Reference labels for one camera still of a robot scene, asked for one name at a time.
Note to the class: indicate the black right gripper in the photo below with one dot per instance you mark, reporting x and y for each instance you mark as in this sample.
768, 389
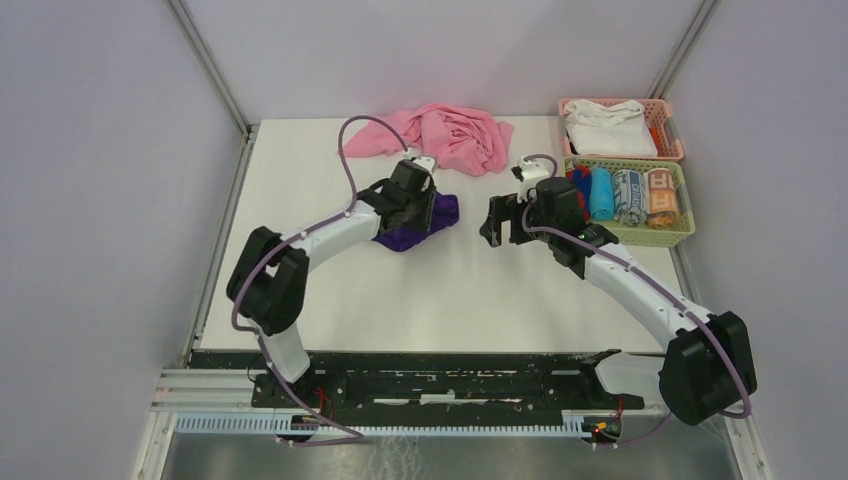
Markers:
503, 208

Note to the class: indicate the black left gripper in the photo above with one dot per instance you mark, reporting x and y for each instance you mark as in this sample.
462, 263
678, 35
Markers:
422, 222

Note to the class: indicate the red blue patterned towel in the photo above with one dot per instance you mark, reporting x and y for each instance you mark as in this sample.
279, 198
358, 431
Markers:
581, 177

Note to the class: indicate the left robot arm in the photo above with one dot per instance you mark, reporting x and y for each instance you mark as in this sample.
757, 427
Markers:
268, 284

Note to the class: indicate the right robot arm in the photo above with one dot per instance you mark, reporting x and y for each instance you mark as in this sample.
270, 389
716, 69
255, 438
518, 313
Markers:
707, 366

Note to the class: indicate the crumpled pink cloth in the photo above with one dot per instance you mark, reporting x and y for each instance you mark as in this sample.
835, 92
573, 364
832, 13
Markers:
467, 140

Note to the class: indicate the rolled light blue towel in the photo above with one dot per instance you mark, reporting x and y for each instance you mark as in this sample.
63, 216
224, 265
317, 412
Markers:
601, 199

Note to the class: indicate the white folded cloth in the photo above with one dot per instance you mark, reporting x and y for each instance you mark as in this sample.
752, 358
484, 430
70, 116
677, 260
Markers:
616, 130

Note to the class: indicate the orange item in pink basket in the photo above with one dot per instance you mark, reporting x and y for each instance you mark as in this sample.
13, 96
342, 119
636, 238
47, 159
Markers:
654, 132

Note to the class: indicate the pink plastic basket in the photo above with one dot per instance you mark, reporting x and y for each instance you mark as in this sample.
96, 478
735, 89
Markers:
658, 113

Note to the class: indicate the green plastic basket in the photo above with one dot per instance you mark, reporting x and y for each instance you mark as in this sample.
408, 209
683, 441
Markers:
643, 235

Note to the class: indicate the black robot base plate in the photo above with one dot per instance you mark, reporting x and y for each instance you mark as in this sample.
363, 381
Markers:
454, 390

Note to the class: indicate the aluminium frame rails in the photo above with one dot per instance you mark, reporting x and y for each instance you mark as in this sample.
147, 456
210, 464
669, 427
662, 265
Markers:
646, 443

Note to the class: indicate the white slotted cable duct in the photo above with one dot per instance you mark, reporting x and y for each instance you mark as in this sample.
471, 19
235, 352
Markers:
280, 424

